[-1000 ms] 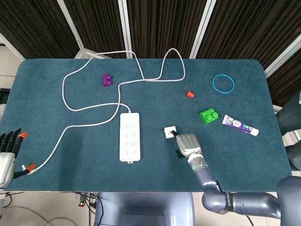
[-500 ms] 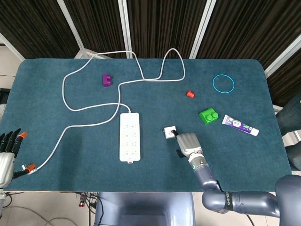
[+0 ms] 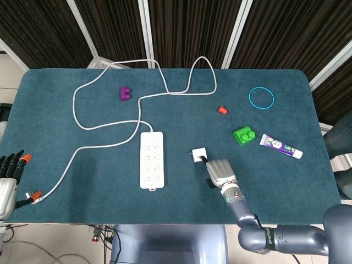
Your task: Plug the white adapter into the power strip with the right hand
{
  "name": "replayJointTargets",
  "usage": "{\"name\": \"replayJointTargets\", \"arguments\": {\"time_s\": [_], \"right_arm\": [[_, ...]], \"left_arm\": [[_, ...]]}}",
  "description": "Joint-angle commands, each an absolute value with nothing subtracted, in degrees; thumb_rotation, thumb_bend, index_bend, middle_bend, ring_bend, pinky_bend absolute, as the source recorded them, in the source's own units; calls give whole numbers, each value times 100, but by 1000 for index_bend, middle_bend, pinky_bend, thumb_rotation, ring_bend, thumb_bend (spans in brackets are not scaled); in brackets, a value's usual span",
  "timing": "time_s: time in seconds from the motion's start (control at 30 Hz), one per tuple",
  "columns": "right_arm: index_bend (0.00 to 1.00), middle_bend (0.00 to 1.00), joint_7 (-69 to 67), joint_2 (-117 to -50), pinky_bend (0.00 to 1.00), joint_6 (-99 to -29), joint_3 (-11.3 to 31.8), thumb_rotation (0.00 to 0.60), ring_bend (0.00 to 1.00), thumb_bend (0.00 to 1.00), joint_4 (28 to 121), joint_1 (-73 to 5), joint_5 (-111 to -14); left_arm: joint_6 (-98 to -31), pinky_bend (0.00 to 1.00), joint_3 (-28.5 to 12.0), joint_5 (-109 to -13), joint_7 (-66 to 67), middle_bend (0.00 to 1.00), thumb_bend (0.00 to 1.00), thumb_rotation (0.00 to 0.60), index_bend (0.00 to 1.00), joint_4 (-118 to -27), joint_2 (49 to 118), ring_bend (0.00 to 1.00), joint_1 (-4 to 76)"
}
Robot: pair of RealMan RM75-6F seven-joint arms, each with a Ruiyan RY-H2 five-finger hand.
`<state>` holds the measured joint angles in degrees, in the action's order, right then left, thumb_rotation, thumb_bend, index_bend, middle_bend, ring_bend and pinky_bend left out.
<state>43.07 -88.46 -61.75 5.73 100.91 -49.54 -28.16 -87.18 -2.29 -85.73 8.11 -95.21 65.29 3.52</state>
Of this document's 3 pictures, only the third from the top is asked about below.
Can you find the red tipped connector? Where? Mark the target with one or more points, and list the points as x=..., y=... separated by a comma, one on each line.
x=95, y=238

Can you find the purple toy block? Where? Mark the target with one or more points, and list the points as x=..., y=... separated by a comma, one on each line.
x=123, y=93

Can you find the teal table cloth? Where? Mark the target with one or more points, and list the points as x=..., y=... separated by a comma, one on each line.
x=275, y=187

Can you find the black floor device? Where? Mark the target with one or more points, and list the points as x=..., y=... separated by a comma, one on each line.
x=4, y=112

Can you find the white partition post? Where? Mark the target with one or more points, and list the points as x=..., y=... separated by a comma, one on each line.
x=82, y=24
x=145, y=27
x=13, y=56
x=238, y=27
x=330, y=70

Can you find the white power strip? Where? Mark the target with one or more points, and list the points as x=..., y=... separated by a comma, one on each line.
x=152, y=165

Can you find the dark ribbed partition panel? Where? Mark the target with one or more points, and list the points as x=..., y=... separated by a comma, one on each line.
x=192, y=27
x=41, y=27
x=288, y=27
x=338, y=96
x=115, y=27

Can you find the blue-grey robot torso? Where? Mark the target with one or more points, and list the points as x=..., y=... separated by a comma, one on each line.
x=165, y=242

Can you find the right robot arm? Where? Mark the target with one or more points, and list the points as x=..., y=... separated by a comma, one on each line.
x=297, y=237

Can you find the white plug adapter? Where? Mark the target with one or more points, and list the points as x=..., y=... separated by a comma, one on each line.
x=198, y=154

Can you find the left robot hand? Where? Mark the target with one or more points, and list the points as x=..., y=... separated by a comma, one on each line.
x=5, y=192

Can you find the small red cap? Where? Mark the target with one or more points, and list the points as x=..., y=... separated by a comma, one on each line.
x=222, y=109

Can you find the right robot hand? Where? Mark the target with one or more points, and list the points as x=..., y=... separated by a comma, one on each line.
x=221, y=173

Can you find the cyan rubber band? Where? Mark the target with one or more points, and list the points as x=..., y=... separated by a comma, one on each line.
x=249, y=98

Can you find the purple white toothpaste tube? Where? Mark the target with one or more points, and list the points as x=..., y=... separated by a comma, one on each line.
x=275, y=144

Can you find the green toy block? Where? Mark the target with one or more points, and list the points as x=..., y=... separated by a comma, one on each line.
x=242, y=136

